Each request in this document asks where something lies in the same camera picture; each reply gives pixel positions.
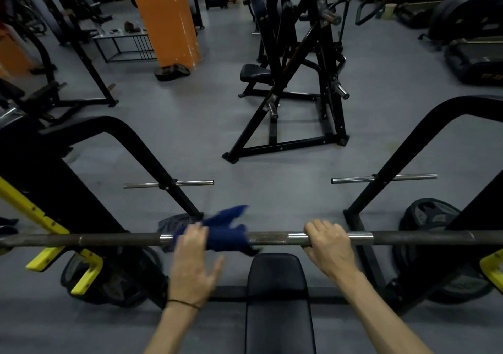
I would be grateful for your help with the person's left hand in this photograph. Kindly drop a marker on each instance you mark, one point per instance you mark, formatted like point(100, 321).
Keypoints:
point(190, 271)

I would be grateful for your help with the person's right forearm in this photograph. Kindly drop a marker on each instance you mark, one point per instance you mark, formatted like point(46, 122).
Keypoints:
point(385, 314)

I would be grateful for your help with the black elliptical trainer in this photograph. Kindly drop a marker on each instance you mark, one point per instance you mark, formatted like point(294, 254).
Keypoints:
point(459, 16)

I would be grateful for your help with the black bench press rack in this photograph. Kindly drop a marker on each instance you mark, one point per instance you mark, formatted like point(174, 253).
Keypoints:
point(39, 177)

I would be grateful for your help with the grey cloth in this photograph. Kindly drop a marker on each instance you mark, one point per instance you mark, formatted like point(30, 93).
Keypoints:
point(173, 222)

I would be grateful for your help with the blue cleaning cloth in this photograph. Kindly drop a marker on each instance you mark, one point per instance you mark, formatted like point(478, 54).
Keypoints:
point(224, 232)

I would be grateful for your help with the black padded bench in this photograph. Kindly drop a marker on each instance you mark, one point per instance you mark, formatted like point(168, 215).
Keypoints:
point(279, 306)

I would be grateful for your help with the black rack base frame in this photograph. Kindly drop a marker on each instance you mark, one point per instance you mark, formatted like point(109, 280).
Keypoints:
point(8, 226)

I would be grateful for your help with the large black weight plate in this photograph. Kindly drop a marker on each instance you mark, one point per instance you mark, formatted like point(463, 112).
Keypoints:
point(428, 212)

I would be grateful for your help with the narrow orange pillar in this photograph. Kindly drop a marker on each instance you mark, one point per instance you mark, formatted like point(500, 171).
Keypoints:
point(11, 55)

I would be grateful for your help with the black grip-hole weight plate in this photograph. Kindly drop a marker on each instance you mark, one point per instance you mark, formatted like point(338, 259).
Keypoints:
point(153, 259)

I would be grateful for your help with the black incline bench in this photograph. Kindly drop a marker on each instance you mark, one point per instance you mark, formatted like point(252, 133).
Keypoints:
point(19, 94)

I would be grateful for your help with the person's right hand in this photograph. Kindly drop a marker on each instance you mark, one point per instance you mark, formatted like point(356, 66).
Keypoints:
point(330, 251)

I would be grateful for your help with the wide orange pillar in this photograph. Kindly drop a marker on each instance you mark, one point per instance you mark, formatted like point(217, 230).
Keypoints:
point(165, 20)

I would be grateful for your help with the black and red lever machine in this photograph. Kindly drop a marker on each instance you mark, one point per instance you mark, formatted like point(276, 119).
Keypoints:
point(291, 75)

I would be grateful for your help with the steel barbell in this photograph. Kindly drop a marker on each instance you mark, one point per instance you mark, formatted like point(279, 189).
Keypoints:
point(412, 238)

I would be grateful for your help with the black squat rack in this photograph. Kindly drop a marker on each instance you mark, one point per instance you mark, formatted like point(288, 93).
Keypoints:
point(88, 59)

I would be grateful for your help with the pale bucket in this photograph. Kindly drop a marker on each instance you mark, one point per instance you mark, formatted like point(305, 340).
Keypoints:
point(390, 11)

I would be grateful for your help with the small black weight plate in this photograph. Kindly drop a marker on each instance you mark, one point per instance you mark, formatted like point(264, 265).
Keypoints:
point(167, 73)
point(182, 70)

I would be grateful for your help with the black weight plate white lettering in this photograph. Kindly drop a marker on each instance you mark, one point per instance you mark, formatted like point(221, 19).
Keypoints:
point(114, 287)

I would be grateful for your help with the black plate-loaded machine frame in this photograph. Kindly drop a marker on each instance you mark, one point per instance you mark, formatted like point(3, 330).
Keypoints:
point(261, 47)

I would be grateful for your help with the yellow bar hook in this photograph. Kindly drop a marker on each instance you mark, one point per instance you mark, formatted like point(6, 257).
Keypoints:
point(493, 269)
point(23, 204)

